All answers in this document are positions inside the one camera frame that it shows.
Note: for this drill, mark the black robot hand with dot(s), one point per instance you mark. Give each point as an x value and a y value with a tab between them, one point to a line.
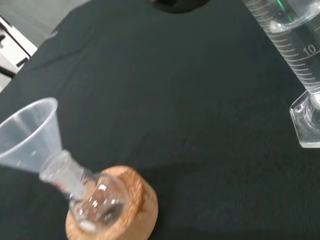
178	5

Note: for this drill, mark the clear round-bottom glass flask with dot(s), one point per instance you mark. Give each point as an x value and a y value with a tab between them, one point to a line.
100	200

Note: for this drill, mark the clear plastic funnel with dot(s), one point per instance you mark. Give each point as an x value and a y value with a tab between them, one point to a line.
23	135

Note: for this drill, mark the white aluminium frame rail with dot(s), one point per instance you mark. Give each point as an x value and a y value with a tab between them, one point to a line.
12	47

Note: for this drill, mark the black bench cloth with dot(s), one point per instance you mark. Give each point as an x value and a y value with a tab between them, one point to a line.
175	112

